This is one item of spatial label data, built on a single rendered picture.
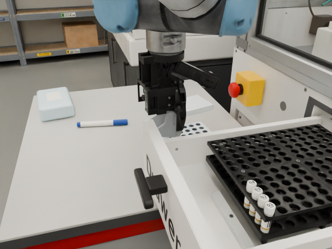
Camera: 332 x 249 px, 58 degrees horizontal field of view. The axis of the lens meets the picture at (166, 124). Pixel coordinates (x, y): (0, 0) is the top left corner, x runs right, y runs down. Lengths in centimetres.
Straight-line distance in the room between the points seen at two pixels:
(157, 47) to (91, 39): 363
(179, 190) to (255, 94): 46
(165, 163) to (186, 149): 13
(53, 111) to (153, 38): 44
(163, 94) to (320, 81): 30
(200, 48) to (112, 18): 82
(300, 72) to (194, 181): 32
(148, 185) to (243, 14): 24
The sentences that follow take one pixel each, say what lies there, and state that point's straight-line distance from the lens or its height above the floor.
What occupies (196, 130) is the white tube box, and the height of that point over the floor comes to 79.
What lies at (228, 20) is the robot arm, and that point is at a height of 110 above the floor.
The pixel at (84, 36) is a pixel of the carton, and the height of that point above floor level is 28.
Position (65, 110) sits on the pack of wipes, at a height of 79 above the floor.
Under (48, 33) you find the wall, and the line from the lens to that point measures 454.
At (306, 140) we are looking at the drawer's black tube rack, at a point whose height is 90.
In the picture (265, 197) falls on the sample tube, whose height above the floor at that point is 91.
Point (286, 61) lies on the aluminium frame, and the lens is 70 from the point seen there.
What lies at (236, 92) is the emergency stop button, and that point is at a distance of 76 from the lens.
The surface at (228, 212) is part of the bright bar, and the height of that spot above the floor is 85.
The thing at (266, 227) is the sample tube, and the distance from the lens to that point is 40.
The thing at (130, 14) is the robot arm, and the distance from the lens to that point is 43.
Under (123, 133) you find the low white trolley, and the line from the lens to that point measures 80.
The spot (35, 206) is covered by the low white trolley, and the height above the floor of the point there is 76.
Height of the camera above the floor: 117
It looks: 29 degrees down
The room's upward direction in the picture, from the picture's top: straight up
